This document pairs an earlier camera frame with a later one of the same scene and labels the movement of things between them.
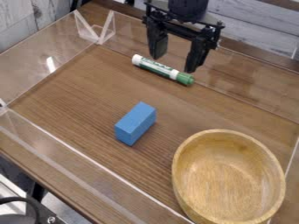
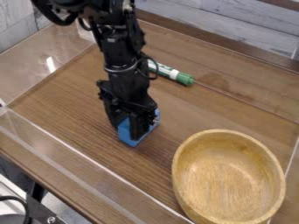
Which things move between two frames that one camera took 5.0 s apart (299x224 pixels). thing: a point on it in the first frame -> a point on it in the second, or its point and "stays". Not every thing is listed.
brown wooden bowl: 228,178 stays
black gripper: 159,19 -> 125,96
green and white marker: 163,69 stays
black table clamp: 48,216 stays
